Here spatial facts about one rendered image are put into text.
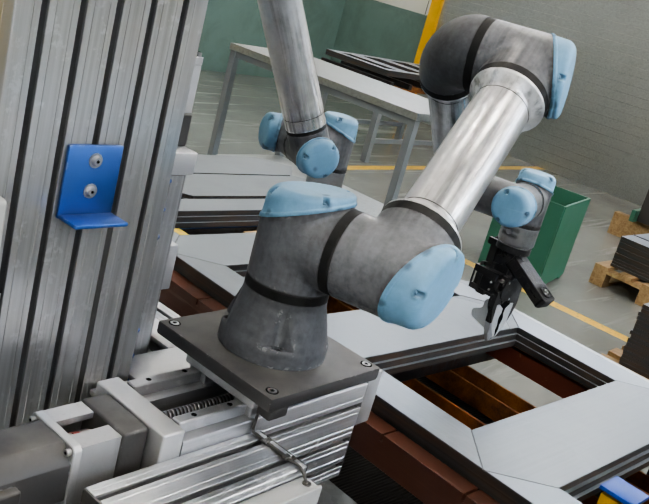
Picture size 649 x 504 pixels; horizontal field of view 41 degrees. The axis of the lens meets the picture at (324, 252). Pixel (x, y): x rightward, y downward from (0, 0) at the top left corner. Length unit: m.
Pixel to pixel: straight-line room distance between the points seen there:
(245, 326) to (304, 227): 0.16
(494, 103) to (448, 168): 0.14
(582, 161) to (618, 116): 0.64
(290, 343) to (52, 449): 0.33
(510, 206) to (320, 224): 0.62
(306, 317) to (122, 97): 0.36
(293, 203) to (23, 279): 0.33
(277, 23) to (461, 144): 0.46
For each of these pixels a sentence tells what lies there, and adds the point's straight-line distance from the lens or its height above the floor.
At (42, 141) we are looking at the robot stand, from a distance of 0.99.
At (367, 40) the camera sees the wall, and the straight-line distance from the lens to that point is 12.17.
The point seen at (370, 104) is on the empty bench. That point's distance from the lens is 4.86.
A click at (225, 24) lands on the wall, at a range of 10.99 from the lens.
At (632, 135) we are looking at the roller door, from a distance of 10.22.
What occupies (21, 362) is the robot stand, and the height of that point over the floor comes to 0.99.
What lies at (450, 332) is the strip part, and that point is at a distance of 1.95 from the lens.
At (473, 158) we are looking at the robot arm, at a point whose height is 1.35.
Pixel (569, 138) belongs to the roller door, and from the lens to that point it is 10.50.
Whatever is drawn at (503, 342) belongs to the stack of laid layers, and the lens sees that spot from 2.09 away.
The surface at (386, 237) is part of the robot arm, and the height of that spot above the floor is 1.25.
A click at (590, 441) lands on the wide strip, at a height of 0.86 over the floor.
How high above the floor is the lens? 1.53
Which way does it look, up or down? 18 degrees down
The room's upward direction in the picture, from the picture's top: 16 degrees clockwise
